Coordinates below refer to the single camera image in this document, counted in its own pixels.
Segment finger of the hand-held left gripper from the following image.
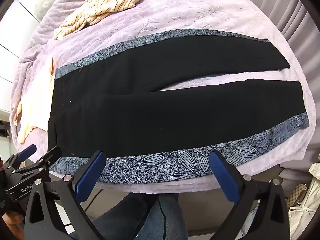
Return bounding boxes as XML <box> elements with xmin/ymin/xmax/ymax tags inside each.
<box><xmin>37</xmin><ymin>146</ymin><xmax>63</xmax><ymax>168</ymax></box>
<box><xmin>16</xmin><ymin>144</ymin><xmax>38</xmax><ymax>162</ymax></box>

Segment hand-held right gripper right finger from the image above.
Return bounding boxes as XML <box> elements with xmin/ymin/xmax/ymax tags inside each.
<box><xmin>209</xmin><ymin>150</ymin><xmax>291</xmax><ymax>240</ymax></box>

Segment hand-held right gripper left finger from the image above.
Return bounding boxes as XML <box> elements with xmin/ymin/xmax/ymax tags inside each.
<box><xmin>24</xmin><ymin>150</ymin><xmax>107</xmax><ymax>240</ymax></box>

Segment black pants with floral trim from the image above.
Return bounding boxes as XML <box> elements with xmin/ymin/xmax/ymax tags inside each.
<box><xmin>47</xmin><ymin>29</ymin><xmax>310</xmax><ymax>183</ymax></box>

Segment person's left hand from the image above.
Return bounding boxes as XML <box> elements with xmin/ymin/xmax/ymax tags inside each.
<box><xmin>4</xmin><ymin>210</ymin><xmax>26</xmax><ymax>233</ymax></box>

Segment peach cloth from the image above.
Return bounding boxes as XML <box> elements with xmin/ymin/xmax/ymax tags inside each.
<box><xmin>15</xmin><ymin>57</ymin><xmax>55</xmax><ymax>144</ymax></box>

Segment person's legs in jeans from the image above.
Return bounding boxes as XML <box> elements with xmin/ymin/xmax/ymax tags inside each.
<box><xmin>70</xmin><ymin>192</ymin><xmax>189</xmax><ymax>240</ymax></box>

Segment patterned handbag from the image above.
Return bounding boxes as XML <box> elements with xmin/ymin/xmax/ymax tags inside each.
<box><xmin>286</xmin><ymin>182</ymin><xmax>310</xmax><ymax>208</ymax></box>

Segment white bag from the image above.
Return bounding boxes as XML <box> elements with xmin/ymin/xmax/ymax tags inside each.
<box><xmin>287</xmin><ymin>162</ymin><xmax>320</xmax><ymax>240</ymax></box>

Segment white wardrobe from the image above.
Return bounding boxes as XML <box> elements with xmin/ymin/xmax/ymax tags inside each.
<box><xmin>0</xmin><ymin>0</ymin><xmax>62</xmax><ymax>117</ymax></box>

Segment cream striped garment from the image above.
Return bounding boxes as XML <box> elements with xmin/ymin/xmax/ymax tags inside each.
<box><xmin>53</xmin><ymin>0</ymin><xmax>145</xmax><ymax>40</ymax></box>

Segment purple embossed blanket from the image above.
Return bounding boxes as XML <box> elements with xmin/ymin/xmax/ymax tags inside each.
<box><xmin>9</xmin><ymin>0</ymin><xmax>316</xmax><ymax>195</ymax></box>

